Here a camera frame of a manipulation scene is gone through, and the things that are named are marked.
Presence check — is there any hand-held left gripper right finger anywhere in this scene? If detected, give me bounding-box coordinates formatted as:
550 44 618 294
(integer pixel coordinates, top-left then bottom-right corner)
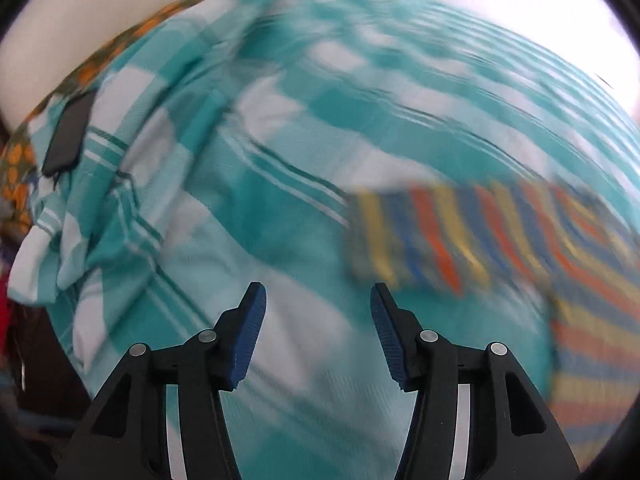
371 283 583 480

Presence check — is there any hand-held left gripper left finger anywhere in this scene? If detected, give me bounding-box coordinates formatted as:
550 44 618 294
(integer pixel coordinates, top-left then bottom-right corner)
55 282 267 480

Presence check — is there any striped multicolour small cloth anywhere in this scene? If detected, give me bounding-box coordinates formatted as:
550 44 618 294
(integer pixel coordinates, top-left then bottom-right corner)
347 180 637 466

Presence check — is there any teal white checked bedsheet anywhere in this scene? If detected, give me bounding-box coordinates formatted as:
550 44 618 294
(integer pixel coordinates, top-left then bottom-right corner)
10 0 640 480

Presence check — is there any black phone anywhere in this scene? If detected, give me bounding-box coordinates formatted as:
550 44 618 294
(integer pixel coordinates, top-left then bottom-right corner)
41 91 97 177

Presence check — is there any orange floral cloth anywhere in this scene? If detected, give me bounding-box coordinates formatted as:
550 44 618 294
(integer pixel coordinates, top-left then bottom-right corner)
0 0 281 236

